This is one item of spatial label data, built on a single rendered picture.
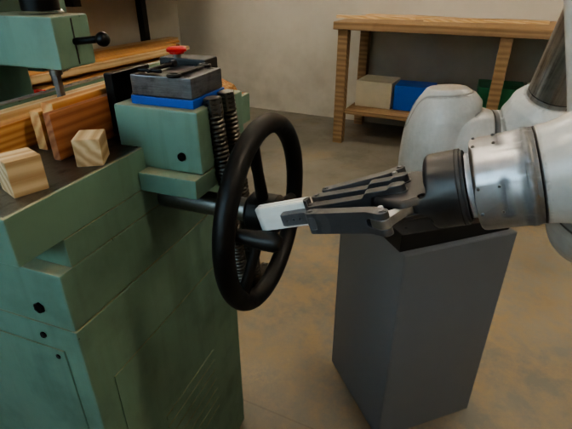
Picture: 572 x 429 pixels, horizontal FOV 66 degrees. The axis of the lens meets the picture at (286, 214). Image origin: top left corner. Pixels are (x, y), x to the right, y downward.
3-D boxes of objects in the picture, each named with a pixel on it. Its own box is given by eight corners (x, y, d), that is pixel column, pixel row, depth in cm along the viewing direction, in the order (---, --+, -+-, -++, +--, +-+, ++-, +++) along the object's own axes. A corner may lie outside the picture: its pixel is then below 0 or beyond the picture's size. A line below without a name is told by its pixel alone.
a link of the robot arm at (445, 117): (393, 165, 114) (407, 77, 104) (467, 171, 112) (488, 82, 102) (397, 189, 100) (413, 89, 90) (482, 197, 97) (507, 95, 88)
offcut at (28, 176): (36, 180, 54) (26, 146, 52) (49, 188, 52) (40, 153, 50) (2, 189, 51) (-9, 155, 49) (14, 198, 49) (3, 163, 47)
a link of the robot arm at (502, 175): (537, 143, 35) (457, 157, 38) (550, 243, 38) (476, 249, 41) (527, 113, 43) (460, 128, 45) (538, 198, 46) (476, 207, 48)
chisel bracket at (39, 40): (65, 82, 63) (49, 16, 59) (-8, 75, 67) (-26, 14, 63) (100, 72, 69) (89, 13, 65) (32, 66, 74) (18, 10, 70)
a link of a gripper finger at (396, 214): (431, 206, 44) (428, 231, 40) (380, 214, 47) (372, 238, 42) (426, 185, 43) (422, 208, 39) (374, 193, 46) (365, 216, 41)
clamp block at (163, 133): (201, 177, 62) (195, 113, 58) (121, 164, 66) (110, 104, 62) (246, 144, 74) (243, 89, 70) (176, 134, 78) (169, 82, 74)
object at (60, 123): (60, 161, 59) (48, 114, 56) (54, 159, 60) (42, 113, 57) (163, 115, 79) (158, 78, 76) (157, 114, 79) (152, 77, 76)
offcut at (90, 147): (84, 155, 61) (78, 129, 59) (110, 153, 62) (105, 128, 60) (77, 167, 57) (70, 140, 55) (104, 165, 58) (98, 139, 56)
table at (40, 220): (88, 289, 44) (74, 238, 42) (-113, 235, 54) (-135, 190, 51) (292, 123, 95) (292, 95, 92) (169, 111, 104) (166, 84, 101)
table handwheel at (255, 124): (317, 111, 74) (302, 272, 82) (211, 101, 80) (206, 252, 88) (243, 117, 47) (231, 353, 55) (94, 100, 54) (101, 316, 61)
